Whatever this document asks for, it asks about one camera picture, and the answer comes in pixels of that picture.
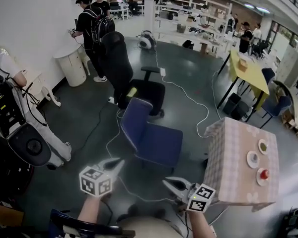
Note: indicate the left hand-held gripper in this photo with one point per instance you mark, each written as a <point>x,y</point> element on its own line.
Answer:
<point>95,182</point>

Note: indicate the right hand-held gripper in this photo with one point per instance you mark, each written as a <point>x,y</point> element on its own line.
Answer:
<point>201,197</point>

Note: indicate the blue padded chair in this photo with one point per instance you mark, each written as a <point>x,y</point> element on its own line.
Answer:
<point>159,142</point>
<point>58,227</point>
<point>278,106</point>
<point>268,74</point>

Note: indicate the person's left forearm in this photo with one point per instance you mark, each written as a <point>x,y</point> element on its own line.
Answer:
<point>89,209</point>

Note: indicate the person's right forearm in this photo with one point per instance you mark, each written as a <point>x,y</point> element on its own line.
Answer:
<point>201,224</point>

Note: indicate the table with pink checked cloth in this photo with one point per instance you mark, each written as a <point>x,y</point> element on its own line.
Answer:
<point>233,157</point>

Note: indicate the black office chair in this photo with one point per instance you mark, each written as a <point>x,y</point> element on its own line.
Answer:
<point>119,68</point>

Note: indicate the person's black-clad legs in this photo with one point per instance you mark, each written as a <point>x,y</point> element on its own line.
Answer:
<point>134,211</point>

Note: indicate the person's beige clothing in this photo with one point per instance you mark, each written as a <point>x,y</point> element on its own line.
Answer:
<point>149,228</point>

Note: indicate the black chest rig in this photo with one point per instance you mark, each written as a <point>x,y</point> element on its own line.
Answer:
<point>94,228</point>

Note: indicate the white plate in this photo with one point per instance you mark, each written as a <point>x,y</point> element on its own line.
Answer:
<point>259,182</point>
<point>248,165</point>
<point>260,151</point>

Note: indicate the yellow-green bottle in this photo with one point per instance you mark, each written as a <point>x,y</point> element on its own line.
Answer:
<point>132,92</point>

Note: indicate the grey food piece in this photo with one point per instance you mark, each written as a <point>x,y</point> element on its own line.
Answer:
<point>254,158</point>

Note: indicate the grey round backpack device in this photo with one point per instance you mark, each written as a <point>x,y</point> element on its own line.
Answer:
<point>29,145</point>

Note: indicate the red apple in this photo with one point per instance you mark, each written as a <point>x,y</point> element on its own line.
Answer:
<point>265,174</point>

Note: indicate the green food heap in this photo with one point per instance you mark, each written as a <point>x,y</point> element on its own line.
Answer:
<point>263,146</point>

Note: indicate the black round waste bin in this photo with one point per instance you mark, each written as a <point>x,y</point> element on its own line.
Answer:
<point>241,111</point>

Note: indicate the black square waste bin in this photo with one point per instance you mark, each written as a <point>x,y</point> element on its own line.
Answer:
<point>231,103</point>

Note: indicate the black case with red trim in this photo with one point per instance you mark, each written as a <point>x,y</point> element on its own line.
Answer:
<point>7,177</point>

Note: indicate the white round cabinet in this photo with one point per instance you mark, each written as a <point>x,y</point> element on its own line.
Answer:
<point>72,68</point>

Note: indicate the white power adapter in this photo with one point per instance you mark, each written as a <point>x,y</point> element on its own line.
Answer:
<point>163,72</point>

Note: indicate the white dresser with curved legs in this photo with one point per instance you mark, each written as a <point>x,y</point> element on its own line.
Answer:
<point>39,83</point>

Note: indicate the brown cardboard box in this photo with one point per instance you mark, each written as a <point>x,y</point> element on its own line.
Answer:
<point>5,216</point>

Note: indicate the metal rack with equipment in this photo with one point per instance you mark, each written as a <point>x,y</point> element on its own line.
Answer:
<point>296,222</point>

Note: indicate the black equipment box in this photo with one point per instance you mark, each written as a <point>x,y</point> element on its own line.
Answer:
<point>5,105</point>

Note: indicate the white round floor device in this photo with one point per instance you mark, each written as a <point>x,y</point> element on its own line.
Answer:
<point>146,40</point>

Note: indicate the yellow table with black legs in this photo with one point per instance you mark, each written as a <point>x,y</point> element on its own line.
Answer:
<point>250,76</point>

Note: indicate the small cardboard box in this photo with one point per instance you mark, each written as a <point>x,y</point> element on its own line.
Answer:
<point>243,64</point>

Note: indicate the brown stool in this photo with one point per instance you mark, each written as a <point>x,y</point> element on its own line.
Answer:
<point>203,48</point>

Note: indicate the grey pot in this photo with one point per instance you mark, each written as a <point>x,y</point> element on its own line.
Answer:
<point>181,28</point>

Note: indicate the grey metal cabinet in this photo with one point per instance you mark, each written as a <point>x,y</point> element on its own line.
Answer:
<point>290,66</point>

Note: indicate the glass door with dark frame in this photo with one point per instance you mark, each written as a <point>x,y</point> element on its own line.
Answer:
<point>284,38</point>

